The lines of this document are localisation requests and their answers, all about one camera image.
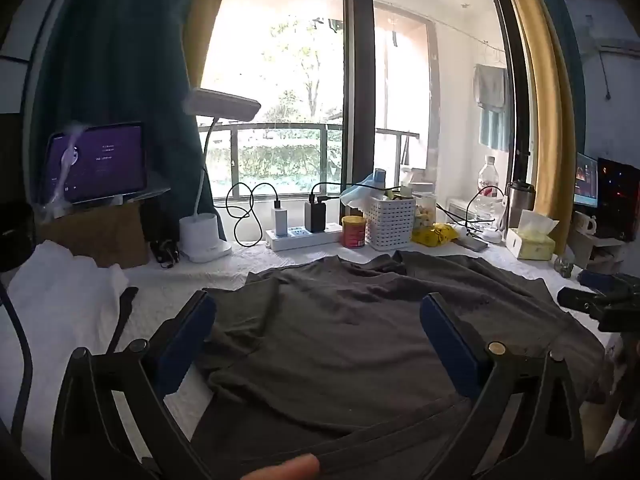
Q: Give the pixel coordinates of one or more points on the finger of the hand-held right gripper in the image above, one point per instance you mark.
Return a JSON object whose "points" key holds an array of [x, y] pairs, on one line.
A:
{"points": [[575, 300]]}

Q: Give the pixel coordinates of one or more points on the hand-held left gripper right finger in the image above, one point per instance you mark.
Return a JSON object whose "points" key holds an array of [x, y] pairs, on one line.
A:
{"points": [[450, 345]]}

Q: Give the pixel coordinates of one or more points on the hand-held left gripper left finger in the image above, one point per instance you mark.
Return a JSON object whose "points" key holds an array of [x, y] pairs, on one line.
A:
{"points": [[182, 340]]}

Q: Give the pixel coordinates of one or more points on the dark grey t-shirt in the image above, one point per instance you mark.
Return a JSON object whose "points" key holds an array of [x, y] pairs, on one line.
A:
{"points": [[340, 340]]}

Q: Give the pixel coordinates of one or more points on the person's left hand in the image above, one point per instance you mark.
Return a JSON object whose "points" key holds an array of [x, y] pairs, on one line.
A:
{"points": [[280, 467]]}

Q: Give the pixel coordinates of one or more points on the yellow tissue box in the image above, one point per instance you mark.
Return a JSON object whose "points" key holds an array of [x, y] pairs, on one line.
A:
{"points": [[532, 245]]}

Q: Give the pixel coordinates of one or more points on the white mug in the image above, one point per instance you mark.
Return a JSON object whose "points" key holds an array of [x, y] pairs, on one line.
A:
{"points": [[584, 222]]}

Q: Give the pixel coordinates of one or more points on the white desk lamp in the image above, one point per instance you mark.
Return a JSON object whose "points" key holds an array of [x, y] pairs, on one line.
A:
{"points": [[202, 240]]}

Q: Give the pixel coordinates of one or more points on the grey power bank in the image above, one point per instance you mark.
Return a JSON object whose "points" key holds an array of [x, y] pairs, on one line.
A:
{"points": [[470, 243]]}

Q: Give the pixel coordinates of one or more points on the black computer case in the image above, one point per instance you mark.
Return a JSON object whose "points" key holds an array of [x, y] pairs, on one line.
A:
{"points": [[620, 200]]}

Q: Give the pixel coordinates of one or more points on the white round puck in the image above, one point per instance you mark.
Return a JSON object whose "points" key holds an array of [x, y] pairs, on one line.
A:
{"points": [[491, 236]]}

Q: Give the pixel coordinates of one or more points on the steel thermos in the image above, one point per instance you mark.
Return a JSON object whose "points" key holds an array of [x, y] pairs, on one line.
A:
{"points": [[520, 205]]}

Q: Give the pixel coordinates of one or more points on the yellow snack packet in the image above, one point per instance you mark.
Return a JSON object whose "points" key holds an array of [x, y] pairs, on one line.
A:
{"points": [[435, 235]]}

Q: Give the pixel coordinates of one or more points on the computer monitor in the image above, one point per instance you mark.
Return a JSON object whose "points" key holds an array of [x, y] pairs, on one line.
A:
{"points": [[586, 180]]}

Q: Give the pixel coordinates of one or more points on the white cloth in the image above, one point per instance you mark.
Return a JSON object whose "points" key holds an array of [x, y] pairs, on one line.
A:
{"points": [[60, 300]]}

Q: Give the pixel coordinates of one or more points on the clear snack jar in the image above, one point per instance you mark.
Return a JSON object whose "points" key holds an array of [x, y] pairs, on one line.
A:
{"points": [[425, 212]]}

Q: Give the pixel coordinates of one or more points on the white plastic basket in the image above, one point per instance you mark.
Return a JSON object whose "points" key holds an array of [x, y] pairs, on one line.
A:
{"points": [[390, 222]]}

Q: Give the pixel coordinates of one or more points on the clear water bottle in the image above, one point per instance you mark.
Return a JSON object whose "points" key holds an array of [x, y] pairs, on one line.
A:
{"points": [[487, 195]]}

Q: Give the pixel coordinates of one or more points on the cardboard box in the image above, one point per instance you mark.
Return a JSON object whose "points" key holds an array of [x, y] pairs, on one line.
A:
{"points": [[95, 235]]}

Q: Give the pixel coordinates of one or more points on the red can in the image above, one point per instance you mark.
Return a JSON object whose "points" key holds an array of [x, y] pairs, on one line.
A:
{"points": [[354, 232]]}

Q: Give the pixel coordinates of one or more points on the white charger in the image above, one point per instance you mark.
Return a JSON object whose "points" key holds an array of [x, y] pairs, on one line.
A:
{"points": [[280, 217]]}

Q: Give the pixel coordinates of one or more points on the white power strip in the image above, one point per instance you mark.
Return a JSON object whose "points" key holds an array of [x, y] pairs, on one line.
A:
{"points": [[305, 237]]}

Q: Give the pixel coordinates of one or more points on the blue face mask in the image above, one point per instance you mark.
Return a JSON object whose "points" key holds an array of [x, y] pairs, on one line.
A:
{"points": [[362, 191]]}

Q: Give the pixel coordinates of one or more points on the black charger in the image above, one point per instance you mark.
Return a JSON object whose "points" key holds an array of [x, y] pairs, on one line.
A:
{"points": [[315, 216]]}

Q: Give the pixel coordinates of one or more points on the yellow curtain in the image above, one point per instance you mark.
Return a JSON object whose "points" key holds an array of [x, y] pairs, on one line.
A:
{"points": [[545, 110]]}

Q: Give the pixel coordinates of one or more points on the tablet with purple screen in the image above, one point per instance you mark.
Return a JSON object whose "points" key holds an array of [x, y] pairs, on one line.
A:
{"points": [[105, 160]]}

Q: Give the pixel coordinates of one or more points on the hanging grey towel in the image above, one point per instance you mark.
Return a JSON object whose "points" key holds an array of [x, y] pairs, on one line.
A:
{"points": [[491, 105]]}

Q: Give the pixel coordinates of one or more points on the clear plastic wrap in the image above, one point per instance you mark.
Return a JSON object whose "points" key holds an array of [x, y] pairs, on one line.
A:
{"points": [[65, 160]]}

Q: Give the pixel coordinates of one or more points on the balcony railing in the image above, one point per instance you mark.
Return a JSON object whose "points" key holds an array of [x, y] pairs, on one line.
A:
{"points": [[300, 130]]}

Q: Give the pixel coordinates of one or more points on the teal curtain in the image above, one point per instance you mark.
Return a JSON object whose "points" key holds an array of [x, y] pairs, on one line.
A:
{"points": [[125, 60]]}

